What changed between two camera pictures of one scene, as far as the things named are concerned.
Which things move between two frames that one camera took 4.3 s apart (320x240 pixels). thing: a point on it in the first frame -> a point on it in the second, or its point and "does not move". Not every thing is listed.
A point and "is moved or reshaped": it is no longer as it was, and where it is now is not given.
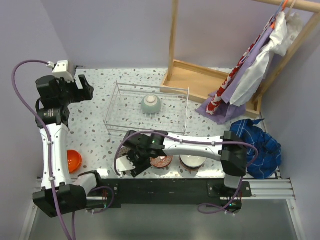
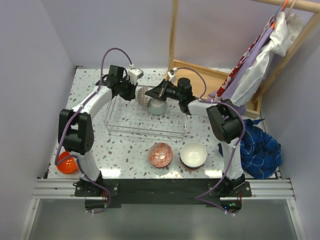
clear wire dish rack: [147, 108] does not move
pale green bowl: [151, 104] is moved or reshaped
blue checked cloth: [270, 153] does not move
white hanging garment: [286, 27] does not move
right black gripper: [139, 168] -> [160, 92]
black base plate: [127, 193] does not move
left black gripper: [75, 90] -> [128, 89]
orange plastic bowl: [74, 160] does not move
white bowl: [192, 162] does not move
